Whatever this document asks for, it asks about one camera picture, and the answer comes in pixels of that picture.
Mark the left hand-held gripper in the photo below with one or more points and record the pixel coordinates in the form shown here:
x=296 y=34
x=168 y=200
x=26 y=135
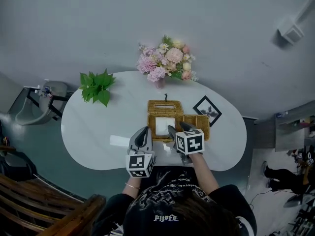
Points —
x=139 y=165

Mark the brown wooden chair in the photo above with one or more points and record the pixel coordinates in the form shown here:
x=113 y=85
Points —
x=44 y=205

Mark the green leafy plant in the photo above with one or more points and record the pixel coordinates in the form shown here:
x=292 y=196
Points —
x=97 y=87

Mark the grey chair with black frame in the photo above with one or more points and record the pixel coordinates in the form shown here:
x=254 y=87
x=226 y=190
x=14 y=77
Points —
x=41 y=102

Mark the black printed shirt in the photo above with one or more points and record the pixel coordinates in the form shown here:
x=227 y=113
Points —
x=169 y=183

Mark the black picture frame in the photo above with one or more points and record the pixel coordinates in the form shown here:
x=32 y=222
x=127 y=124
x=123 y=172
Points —
x=207 y=110

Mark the white wall box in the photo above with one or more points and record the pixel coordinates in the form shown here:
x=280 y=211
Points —
x=291 y=31

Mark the person's left forearm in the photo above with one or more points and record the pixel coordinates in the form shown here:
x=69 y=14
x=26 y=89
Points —
x=131 y=190

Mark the pink flower bouquet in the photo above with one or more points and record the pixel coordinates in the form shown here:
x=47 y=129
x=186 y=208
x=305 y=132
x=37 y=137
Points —
x=165 y=59

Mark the small black figurine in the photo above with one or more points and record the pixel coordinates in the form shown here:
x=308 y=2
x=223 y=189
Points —
x=166 y=96

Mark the white tissue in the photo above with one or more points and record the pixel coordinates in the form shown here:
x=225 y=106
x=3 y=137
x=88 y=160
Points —
x=163 y=125

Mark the woven wicker container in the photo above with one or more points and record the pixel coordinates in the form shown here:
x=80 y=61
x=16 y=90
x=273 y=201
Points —
x=194 y=123

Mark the person's right forearm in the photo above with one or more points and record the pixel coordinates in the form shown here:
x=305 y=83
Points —
x=204 y=173

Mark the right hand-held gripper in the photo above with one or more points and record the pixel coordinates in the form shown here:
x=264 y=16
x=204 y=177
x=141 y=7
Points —
x=192 y=142

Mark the pink glass vase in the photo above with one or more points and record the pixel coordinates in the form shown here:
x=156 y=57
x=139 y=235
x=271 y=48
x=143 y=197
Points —
x=160 y=83

